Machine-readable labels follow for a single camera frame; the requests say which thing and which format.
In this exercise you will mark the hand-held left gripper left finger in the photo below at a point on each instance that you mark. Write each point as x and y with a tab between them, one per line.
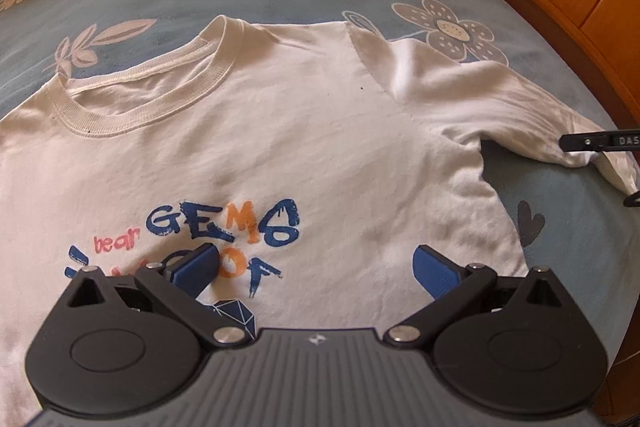
197	267

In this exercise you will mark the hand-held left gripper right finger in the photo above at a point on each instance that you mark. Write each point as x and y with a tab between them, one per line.
435	269

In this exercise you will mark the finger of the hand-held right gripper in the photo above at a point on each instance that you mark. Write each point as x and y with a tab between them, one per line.
580	142
634	199

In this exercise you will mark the white long-sleeved printed shirt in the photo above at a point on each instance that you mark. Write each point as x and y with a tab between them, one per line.
300	132

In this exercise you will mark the wooden bed frame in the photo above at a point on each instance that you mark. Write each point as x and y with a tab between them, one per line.
625	392

